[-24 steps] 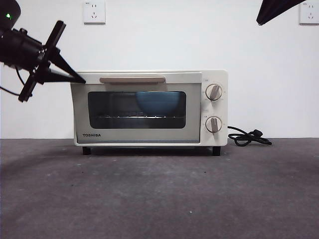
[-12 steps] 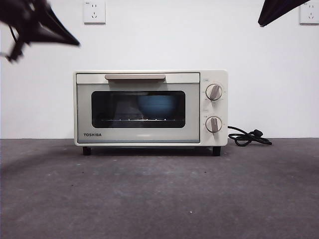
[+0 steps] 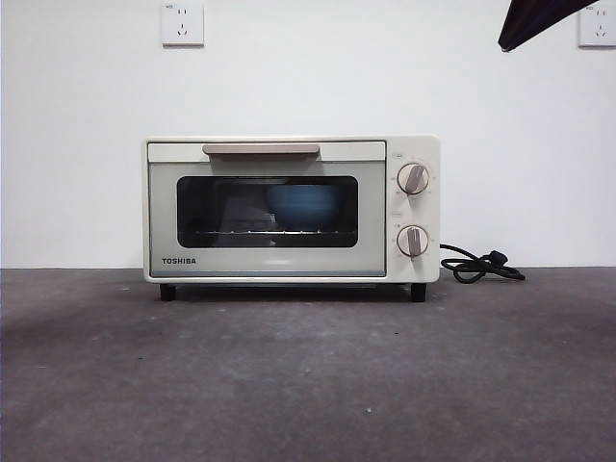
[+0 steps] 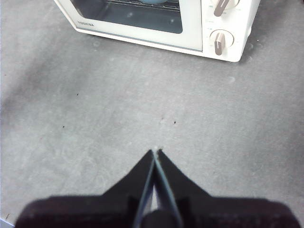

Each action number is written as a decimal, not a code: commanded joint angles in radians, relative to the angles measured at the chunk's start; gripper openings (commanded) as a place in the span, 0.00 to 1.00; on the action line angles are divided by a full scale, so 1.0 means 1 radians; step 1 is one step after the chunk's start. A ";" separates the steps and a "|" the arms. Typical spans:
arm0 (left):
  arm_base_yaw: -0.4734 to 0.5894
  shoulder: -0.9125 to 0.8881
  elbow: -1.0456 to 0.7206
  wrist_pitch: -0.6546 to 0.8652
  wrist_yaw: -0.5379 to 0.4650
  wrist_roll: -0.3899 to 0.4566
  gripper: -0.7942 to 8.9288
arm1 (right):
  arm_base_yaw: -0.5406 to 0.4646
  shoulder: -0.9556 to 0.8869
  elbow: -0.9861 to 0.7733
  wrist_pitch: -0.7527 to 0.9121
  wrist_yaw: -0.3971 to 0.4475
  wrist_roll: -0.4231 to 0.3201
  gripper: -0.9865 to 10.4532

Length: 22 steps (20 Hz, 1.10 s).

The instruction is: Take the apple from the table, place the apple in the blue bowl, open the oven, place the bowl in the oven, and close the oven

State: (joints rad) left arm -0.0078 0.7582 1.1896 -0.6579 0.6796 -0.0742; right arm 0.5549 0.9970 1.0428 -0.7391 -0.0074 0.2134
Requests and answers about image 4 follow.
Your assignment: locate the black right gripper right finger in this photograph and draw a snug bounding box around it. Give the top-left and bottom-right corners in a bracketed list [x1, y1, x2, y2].
[156, 149, 301, 228]

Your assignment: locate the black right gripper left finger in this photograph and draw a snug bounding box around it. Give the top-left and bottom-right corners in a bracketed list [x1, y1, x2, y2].
[15, 149, 155, 228]

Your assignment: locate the beige oven knob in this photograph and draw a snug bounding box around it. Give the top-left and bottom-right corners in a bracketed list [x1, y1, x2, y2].
[212, 0, 239, 17]
[209, 29, 235, 56]

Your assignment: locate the cream Toshiba toaster oven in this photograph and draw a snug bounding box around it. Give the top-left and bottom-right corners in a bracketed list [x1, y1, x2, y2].
[53, 0, 261, 63]

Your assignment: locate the metal oven wire rack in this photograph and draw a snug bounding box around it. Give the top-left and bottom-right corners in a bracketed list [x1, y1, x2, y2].
[104, 0, 180, 12]

